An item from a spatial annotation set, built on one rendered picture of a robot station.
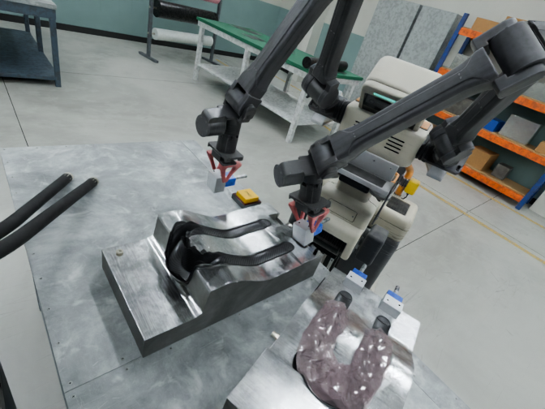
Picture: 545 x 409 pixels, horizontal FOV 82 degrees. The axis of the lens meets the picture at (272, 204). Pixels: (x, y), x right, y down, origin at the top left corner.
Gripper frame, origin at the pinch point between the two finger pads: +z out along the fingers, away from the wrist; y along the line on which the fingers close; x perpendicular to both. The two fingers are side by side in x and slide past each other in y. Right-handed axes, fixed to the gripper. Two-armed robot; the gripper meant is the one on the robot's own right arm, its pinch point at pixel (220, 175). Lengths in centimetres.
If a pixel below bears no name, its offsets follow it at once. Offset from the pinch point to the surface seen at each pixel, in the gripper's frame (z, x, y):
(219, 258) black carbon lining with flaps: 2.6, -16.6, 28.0
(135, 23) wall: 70, 197, -622
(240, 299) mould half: 9.0, -14.6, 36.2
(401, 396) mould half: 6, -1, 71
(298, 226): 0.6, 8.9, 27.9
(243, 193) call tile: 11.5, 13.8, -2.8
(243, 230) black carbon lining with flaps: 6.8, -1.8, 18.1
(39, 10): 25, 5, -338
